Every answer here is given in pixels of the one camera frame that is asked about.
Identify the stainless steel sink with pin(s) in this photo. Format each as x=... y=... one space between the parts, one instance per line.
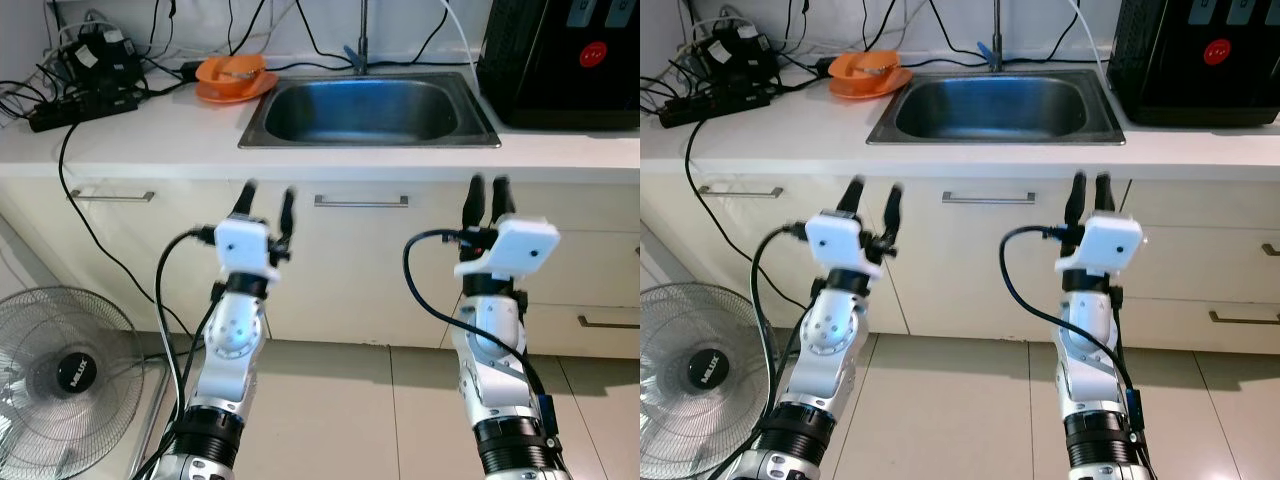
x=1000 y=110
x=370 y=110

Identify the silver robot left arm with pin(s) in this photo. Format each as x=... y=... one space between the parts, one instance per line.
x=835 y=340
x=235 y=340

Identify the metal fork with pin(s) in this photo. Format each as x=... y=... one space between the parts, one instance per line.
x=238 y=73
x=873 y=70

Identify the black charger with white label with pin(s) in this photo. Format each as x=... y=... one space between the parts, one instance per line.
x=100 y=55
x=740 y=52

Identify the orange plastic bowl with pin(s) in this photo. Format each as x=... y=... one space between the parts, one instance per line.
x=212 y=68
x=845 y=65

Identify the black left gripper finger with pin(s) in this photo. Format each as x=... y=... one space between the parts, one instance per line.
x=289 y=212
x=893 y=212
x=855 y=197
x=247 y=200

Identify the orange plastic plate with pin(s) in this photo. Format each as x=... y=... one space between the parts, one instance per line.
x=235 y=94
x=870 y=90

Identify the white kitchen cabinet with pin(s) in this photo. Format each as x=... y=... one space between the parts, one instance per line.
x=350 y=270
x=960 y=270

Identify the black water dispenser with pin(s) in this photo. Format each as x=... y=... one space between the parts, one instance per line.
x=1190 y=70
x=560 y=70

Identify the steel faucet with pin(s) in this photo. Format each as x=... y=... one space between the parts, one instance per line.
x=364 y=30
x=997 y=30

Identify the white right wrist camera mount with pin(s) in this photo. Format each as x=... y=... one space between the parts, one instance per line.
x=520 y=245
x=1110 y=243

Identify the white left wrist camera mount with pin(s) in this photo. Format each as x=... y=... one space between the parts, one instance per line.
x=240 y=245
x=835 y=240

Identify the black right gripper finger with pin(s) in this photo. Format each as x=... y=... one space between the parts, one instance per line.
x=1077 y=200
x=1104 y=195
x=476 y=203
x=502 y=198

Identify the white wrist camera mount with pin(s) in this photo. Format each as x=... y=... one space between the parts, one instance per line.
x=835 y=240
x=520 y=245
x=240 y=245
x=1110 y=243

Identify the black power strip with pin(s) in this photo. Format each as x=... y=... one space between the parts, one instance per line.
x=715 y=106
x=80 y=110

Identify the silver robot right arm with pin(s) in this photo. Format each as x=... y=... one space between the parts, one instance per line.
x=490 y=340
x=1085 y=340

